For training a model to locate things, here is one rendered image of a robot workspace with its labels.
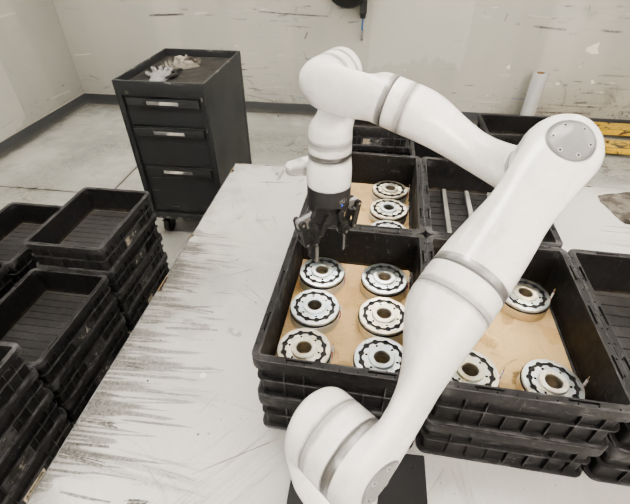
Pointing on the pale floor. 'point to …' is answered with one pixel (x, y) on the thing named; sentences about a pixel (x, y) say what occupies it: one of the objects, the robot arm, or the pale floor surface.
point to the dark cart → (185, 129)
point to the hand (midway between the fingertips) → (327, 247)
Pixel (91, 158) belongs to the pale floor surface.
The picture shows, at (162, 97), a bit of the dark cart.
